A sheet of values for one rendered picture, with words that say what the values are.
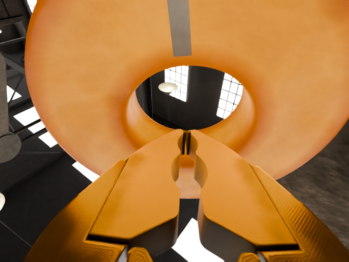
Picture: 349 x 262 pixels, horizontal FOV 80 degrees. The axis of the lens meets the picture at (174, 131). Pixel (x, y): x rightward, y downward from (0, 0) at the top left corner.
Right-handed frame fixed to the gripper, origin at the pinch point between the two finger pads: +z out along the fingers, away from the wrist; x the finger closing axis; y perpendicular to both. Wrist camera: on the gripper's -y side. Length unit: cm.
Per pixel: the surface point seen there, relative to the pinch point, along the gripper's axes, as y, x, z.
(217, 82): 187, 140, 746
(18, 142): 121, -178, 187
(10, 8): -13, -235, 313
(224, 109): 287, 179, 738
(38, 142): 489, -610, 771
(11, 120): 455, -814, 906
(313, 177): 26, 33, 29
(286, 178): 30, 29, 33
